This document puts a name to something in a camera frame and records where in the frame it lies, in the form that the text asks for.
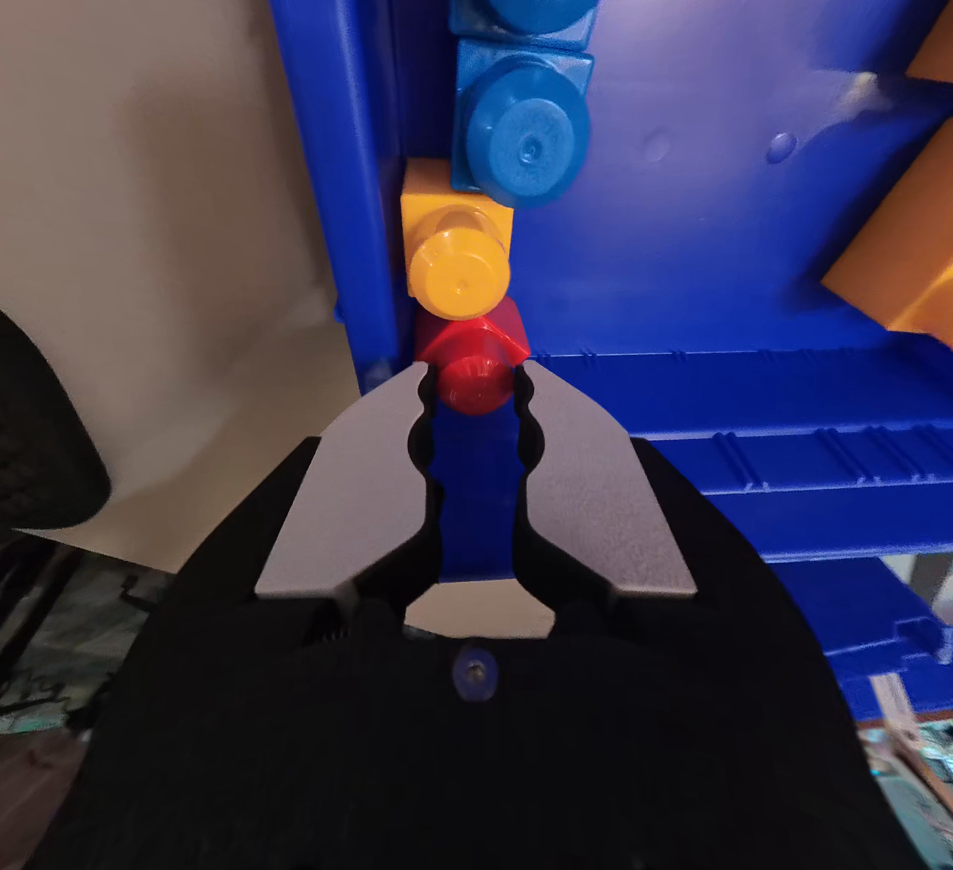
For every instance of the black textured pad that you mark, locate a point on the black textured pad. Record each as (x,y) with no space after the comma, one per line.
(44,430)

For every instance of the pile of mega blocks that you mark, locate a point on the pile of mega blocks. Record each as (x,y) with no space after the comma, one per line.
(521,133)

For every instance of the red one-stud mega block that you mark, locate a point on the red one-stud mega block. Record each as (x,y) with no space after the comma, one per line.
(462,341)

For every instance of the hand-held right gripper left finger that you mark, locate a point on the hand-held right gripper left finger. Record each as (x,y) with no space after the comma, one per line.
(350,504)

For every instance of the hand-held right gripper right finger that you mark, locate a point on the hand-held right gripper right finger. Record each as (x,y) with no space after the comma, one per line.
(603,504)

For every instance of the blue plastic bin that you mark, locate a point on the blue plastic bin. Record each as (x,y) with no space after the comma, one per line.
(670,252)

